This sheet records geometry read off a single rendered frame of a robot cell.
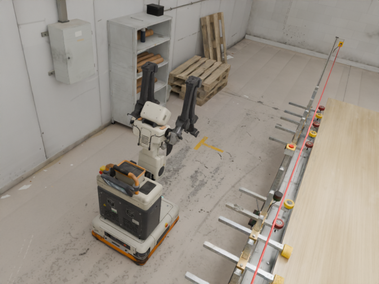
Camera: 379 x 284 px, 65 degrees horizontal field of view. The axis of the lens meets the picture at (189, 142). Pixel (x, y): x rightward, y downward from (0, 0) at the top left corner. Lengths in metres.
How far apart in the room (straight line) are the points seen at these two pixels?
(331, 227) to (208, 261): 1.22
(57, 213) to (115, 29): 2.30
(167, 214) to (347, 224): 1.58
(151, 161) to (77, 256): 1.15
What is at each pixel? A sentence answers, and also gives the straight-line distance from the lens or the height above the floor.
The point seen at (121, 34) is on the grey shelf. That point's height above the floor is 1.43.
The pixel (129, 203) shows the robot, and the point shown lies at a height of 0.68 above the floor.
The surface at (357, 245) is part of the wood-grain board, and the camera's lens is 2.54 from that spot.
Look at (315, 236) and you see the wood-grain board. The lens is 2.42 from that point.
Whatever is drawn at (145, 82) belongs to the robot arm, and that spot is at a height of 1.48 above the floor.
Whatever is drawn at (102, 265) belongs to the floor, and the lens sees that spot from 3.06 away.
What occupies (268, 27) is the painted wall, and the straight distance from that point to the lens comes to 9.84.
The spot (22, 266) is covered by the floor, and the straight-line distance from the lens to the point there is 3.22.
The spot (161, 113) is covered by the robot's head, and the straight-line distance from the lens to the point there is 2.43.
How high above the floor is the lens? 2.59
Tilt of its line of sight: 35 degrees down
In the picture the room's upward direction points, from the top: 8 degrees clockwise
